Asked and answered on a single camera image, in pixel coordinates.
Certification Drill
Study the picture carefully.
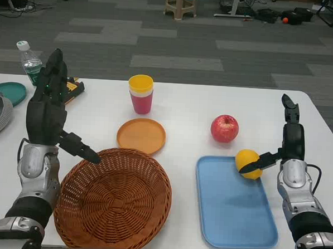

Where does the white standing desk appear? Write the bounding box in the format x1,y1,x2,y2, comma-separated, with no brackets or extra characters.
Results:
213,0,253,19

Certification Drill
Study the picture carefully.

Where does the brown wicker basket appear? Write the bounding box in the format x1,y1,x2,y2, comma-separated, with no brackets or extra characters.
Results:
51,144,175,249

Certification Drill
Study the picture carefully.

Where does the yellow black remote controller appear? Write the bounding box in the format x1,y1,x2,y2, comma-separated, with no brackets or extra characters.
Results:
61,76,86,107

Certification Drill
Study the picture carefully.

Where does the red apple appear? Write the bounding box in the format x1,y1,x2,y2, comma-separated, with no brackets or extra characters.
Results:
209,114,240,144

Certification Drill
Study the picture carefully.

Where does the yellow plastic cup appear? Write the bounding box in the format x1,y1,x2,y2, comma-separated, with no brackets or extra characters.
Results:
128,74,155,92

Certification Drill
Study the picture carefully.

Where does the white power strip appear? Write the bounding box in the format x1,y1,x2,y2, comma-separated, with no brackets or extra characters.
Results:
13,4,34,13

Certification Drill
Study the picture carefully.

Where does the orange plastic plate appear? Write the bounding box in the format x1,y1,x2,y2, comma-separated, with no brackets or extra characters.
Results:
115,116,167,156

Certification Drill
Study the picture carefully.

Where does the pink plastic cup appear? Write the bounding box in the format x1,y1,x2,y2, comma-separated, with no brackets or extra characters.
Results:
129,91,154,115

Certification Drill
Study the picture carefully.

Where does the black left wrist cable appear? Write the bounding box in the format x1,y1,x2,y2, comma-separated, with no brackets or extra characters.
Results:
16,138,32,165

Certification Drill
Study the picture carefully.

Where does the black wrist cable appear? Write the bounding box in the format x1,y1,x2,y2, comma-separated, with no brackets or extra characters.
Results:
304,164,322,196
16,138,32,165

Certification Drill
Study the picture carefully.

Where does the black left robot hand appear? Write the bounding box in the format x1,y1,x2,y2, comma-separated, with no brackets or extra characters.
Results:
23,47,108,165

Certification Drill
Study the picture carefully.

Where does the white plastic cup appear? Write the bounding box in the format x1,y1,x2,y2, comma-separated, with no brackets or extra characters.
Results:
128,87,154,97

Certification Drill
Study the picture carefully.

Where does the teal plastic plate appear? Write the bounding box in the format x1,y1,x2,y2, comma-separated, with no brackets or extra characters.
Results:
0,81,28,108

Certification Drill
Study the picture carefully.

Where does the clear plastic water bottle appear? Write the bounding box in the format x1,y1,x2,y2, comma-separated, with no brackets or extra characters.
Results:
14,40,45,87

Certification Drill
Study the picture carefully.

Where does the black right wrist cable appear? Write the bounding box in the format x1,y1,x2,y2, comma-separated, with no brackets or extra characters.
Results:
304,164,322,196

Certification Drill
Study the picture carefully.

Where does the blue plastic tray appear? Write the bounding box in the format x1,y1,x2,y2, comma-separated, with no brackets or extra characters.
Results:
191,154,283,249

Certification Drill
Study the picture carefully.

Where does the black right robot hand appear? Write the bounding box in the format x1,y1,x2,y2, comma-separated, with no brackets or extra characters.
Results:
238,91,308,177

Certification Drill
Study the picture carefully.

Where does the black equipment bag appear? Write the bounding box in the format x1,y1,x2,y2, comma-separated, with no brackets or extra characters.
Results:
255,8,282,25
280,6,315,26

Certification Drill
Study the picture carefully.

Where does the beige plastic stool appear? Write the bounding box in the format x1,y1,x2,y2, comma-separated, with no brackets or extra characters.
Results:
163,0,197,22

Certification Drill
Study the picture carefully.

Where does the yellow lemon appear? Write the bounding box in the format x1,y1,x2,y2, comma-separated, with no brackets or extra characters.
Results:
234,148,265,181

